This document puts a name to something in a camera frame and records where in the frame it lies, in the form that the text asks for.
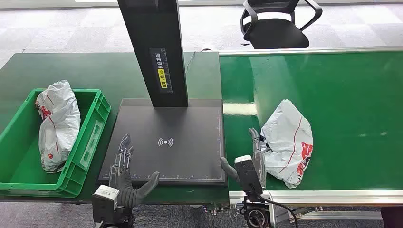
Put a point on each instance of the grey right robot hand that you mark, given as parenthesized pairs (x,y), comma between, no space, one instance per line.
(262,166)

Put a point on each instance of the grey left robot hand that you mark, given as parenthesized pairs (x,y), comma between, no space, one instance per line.
(121,177)

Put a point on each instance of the white package with black tear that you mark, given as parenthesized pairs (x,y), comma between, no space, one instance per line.
(288,141)

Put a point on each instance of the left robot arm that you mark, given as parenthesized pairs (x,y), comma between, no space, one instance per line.
(127,199)

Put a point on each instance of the white package with red print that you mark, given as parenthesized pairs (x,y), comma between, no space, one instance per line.
(59,126)

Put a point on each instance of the green conveyor belt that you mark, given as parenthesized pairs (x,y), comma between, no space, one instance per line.
(346,110)

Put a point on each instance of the black conveyor support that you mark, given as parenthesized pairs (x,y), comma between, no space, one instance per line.
(392,217)

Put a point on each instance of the black scanner platform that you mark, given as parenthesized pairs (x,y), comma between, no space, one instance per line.
(182,157)

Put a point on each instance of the green plastic crate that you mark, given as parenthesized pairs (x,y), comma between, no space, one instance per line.
(22,170)

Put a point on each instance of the dark green table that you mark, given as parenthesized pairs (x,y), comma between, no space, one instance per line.
(104,72)

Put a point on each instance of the black and yellow column label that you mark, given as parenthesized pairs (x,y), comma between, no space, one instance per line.
(162,70)

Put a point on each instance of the black office chair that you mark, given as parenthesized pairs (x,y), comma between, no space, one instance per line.
(277,31)

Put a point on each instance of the black scanner column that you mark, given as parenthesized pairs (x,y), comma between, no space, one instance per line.
(157,28)

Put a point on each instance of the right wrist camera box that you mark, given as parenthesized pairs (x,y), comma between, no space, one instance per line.
(248,174)

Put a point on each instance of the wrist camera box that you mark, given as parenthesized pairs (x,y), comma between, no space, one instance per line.
(104,204)
(248,174)

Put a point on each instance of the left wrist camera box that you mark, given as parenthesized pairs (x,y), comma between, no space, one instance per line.
(104,204)

